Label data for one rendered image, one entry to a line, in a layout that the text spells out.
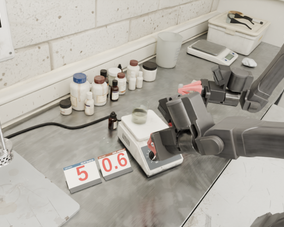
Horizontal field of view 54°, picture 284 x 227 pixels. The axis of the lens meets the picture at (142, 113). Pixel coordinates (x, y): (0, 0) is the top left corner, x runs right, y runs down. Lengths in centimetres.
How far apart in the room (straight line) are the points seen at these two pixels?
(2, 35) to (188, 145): 39
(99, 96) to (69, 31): 26
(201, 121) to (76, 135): 51
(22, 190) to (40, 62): 46
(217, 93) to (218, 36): 92
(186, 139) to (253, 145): 14
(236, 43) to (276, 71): 87
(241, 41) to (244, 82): 85
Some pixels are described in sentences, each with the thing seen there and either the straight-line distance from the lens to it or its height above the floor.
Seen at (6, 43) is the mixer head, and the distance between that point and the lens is 50.
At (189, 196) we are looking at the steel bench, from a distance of 82.
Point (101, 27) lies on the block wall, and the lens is 122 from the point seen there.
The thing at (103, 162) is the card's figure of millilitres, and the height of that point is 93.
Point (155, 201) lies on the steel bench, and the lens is 78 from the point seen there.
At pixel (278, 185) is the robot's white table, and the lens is 96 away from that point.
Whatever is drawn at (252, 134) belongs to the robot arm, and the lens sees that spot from 50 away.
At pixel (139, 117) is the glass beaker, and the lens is 84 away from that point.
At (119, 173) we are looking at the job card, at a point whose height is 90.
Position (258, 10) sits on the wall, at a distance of 213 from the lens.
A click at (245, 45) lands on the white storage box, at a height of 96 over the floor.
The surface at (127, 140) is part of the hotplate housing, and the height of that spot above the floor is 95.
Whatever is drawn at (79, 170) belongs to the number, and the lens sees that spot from 80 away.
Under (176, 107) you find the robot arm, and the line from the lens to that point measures 56.
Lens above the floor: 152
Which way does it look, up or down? 35 degrees down
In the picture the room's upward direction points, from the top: 8 degrees clockwise
